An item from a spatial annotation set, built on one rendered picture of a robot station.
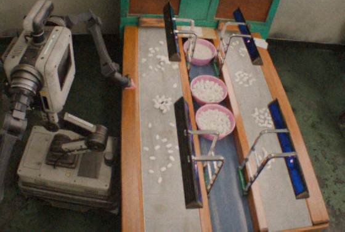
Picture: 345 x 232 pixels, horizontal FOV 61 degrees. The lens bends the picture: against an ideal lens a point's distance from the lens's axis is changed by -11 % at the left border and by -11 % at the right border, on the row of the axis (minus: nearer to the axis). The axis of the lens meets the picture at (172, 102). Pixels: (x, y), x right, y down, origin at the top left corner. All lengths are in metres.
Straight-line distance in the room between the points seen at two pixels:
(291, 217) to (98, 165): 1.28
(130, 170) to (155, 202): 0.24
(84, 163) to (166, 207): 0.71
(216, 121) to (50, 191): 1.24
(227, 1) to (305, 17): 1.69
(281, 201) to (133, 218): 0.88
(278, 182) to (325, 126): 1.71
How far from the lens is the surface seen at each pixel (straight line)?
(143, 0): 2.69
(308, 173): 2.15
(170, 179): 1.87
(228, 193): 1.98
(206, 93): 2.33
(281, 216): 1.95
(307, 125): 3.53
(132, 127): 2.03
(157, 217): 1.77
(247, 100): 2.37
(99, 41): 2.13
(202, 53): 2.64
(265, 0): 2.88
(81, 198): 2.26
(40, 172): 2.25
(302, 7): 4.14
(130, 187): 1.81
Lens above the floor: 2.39
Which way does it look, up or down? 48 degrees down
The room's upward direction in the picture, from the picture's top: 10 degrees clockwise
